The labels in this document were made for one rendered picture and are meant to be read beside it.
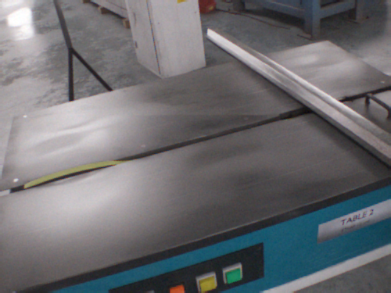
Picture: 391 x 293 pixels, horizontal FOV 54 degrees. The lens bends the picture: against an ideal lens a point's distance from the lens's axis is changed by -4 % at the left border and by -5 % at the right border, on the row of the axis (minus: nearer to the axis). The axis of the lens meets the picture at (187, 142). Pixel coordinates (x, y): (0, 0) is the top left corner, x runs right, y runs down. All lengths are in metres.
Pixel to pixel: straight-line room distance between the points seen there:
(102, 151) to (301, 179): 0.39
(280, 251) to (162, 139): 0.32
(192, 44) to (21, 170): 2.13
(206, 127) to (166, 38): 1.93
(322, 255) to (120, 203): 0.37
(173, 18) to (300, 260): 2.18
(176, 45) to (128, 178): 2.10
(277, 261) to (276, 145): 0.21
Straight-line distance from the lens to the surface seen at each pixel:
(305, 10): 3.34
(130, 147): 0.80
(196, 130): 0.81
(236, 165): 0.71
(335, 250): 0.77
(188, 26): 2.78
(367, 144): 0.75
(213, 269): 0.65
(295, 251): 0.70
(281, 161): 0.71
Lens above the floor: 1.17
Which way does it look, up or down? 34 degrees down
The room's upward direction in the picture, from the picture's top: 9 degrees counter-clockwise
